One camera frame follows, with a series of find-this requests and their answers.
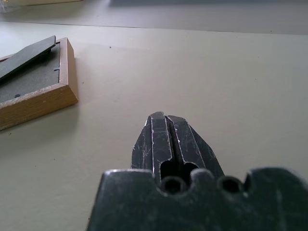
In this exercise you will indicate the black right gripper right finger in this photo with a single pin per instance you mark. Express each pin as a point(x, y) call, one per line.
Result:
point(192, 146)

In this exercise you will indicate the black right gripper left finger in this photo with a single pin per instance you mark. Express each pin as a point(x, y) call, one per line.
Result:
point(154, 142)

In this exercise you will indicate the wooden picture frame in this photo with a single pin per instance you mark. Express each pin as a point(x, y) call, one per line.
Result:
point(48, 93)

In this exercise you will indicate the black frame stand flap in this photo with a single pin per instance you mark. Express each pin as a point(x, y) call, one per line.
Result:
point(26, 57)

